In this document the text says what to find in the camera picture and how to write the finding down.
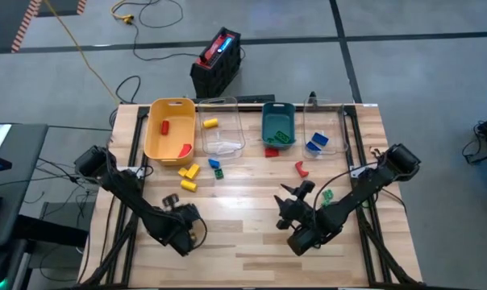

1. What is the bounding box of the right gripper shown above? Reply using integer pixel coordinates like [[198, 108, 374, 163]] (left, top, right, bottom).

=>
[[273, 180, 330, 258]]

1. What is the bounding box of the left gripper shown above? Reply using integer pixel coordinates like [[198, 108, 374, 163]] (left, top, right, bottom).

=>
[[162, 193, 205, 258]]

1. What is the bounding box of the red arch block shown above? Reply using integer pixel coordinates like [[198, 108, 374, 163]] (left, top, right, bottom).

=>
[[294, 160, 310, 179]]

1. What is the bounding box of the yellow rectangular block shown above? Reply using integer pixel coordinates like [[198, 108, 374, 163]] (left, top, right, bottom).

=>
[[185, 163, 202, 181]]

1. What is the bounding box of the wide blue studded brick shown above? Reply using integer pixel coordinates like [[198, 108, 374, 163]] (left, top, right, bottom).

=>
[[310, 132, 331, 147]]

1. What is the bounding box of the yellow plastic bin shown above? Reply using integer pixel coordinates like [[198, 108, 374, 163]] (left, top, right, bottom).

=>
[[143, 97, 197, 167]]

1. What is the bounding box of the teal plastic bin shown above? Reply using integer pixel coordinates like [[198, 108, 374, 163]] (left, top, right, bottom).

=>
[[261, 101, 297, 149]]

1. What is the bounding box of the clear plastic bin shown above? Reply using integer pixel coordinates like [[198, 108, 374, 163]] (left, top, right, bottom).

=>
[[302, 98, 349, 156], [197, 96, 247, 160]]

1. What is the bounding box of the black power strip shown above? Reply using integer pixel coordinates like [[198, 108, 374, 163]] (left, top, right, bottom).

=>
[[193, 94, 277, 104]]

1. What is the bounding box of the black and red toolbox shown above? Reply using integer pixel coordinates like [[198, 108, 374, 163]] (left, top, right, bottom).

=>
[[189, 38, 244, 99]]

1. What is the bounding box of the black side desk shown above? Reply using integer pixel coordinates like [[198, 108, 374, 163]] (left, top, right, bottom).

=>
[[0, 122, 49, 247]]

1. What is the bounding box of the red black power unit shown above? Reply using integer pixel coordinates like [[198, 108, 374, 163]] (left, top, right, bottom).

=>
[[194, 27, 237, 68]]

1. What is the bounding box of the dark mat striped edge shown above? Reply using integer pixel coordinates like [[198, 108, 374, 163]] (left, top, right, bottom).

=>
[[0, 0, 43, 54], [36, 0, 88, 18]]

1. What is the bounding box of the black aluminium table frame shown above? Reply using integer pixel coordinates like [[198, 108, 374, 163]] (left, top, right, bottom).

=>
[[78, 103, 151, 288], [342, 103, 424, 288]]

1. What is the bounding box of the black cable loop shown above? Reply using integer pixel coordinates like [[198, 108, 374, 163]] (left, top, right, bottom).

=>
[[114, 75, 143, 106]]

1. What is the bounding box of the black floor cable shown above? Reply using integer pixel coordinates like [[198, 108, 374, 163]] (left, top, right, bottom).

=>
[[131, 0, 200, 62]]

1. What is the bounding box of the yellow extension cord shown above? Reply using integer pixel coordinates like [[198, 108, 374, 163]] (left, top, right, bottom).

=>
[[41, 0, 120, 105]]

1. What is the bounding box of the black box cable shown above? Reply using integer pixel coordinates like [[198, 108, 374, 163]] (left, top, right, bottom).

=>
[[462, 120, 487, 166]]

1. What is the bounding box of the yellow plug cable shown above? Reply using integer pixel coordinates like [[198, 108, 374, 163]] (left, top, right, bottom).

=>
[[110, 0, 135, 24]]

